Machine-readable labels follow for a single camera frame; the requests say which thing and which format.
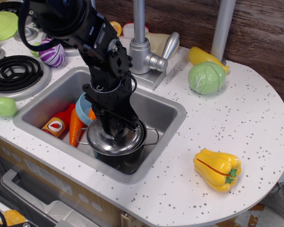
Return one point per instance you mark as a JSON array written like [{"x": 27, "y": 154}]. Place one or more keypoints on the cream toy cheese wedge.
[{"x": 163, "y": 45}]

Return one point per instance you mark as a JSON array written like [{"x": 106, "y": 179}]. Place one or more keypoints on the light blue toy bowl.
[{"x": 83, "y": 107}]

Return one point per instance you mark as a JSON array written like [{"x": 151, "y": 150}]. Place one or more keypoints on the yellow object bottom left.
[{"x": 12, "y": 217}]

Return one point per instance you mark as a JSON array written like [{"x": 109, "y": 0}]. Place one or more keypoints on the front black stove burner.
[{"x": 22, "y": 77}]

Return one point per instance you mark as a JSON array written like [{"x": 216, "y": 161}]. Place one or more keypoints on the red white toy radish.
[{"x": 130, "y": 31}]

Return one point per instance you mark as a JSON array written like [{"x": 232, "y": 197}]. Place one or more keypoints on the steel pot lid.
[{"x": 125, "y": 143}]

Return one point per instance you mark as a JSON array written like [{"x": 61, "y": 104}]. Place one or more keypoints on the silver toy faucet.
[{"x": 148, "y": 68}]

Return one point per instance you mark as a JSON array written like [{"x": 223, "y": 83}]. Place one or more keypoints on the red toy ketchup bottle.
[{"x": 59, "y": 122}]

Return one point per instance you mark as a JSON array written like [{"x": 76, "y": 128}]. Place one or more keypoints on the yellow toy bell pepper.
[{"x": 220, "y": 170}]

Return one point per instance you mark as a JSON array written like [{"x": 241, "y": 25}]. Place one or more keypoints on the orange toy carrot in bowl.
[{"x": 91, "y": 115}]

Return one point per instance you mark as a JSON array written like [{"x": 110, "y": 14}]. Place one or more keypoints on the green toy apple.
[{"x": 7, "y": 106}]

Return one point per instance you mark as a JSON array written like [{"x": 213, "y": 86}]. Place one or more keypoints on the silver toy sink basin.
[{"x": 162, "y": 117}]

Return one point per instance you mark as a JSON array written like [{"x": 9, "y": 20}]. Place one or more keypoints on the grey oven door handle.
[{"x": 53, "y": 212}]

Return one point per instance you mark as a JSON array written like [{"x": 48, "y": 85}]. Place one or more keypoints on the yellow toy squash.
[{"x": 197, "y": 55}]

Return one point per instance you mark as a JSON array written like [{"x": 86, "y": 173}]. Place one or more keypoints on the purple toy onion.
[{"x": 54, "y": 56}]

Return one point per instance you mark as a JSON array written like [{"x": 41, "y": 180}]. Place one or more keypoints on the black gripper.
[{"x": 113, "y": 109}]

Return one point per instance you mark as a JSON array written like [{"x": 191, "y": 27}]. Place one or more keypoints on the grey support pole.
[
  {"x": 93, "y": 3},
  {"x": 222, "y": 28}
]

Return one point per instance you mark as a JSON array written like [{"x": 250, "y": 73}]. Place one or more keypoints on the left grey support pole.
[{"x": 93, "y": 3}]

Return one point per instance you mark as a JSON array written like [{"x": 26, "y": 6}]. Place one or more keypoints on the steel pot with handles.
[{"x": 123, "y": 156}]

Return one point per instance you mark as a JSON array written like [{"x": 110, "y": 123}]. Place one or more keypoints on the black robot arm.
[{"x": 77, "y": 23}]

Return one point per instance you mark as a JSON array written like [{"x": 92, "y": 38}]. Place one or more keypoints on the small green toy vegetable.
[{"x": 34, "y": 53}]

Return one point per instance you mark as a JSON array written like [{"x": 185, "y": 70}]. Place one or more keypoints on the green toy cabbage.
[{"x": 206, "y": 77}]

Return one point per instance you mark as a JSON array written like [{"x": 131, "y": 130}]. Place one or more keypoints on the light green toy plate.
[{"x": 8, "y": 25}]

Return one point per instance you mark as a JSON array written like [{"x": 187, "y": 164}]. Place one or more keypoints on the right grey support pole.
[{"x": 222, "y": 28}]

